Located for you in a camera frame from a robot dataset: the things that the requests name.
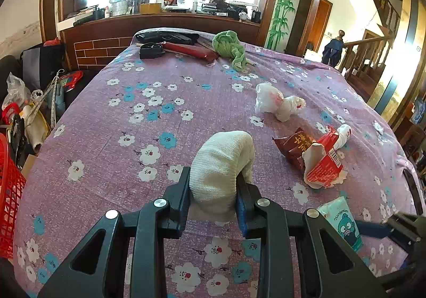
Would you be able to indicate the knotted white plastic bag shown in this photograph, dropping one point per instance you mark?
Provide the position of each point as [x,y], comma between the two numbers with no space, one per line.
[269,98]

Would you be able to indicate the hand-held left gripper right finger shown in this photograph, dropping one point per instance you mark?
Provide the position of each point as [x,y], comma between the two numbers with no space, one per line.
[241,214]

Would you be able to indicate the red printed bag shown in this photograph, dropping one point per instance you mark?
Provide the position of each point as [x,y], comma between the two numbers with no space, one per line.
[71,80]

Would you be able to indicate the black shopping bag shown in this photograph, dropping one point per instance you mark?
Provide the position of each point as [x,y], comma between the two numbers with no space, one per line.
[40,65]

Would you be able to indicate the cardboard box on counter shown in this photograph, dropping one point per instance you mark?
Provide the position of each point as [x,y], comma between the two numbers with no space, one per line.
[150,8]

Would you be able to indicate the white knitted sock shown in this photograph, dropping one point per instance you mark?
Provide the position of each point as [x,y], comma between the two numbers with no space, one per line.
[219,165]

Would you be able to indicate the brick pattern wooden counter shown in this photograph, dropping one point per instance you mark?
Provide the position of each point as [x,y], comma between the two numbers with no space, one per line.
[100,38]

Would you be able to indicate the clear plastic bag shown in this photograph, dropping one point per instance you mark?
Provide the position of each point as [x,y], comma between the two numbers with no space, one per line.
[15,91]

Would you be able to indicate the cartoon tissue pack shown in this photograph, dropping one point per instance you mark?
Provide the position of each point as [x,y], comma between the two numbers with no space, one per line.
[342,224]

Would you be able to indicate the wooden staircase railing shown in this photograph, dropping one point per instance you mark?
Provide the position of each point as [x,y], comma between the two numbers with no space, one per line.
[366,58]

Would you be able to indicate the red flat pouch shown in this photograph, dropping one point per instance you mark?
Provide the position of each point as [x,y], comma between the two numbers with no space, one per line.
[189,50]

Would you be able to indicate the wooden door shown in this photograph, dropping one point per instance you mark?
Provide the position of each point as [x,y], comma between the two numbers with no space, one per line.
[321,25]

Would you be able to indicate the green knitted cloth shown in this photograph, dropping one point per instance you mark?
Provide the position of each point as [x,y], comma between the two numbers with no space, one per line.
[229,45]

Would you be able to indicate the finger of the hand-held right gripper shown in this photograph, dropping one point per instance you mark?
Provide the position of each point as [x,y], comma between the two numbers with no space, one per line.
[376,229]

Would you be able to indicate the red plastic basket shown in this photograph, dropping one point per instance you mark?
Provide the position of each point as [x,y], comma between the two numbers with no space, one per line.
[10,201]

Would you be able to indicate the brown red snack wrapper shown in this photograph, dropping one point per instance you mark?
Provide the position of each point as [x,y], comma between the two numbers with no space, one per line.
[293,148]

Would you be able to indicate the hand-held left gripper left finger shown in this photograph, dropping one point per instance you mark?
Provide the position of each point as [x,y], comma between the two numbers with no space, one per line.
[183,191]

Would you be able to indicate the small black case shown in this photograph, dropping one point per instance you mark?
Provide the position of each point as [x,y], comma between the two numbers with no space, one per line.
[151,51]

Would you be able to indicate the white red tube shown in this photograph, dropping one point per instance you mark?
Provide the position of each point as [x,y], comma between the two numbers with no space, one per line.
[342,136]

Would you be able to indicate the black flat pouch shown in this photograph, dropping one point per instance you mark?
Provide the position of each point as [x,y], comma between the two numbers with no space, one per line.
[166,37]

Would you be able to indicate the red white torn wrapper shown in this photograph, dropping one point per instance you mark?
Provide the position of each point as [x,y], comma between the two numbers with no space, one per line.
[327,165]

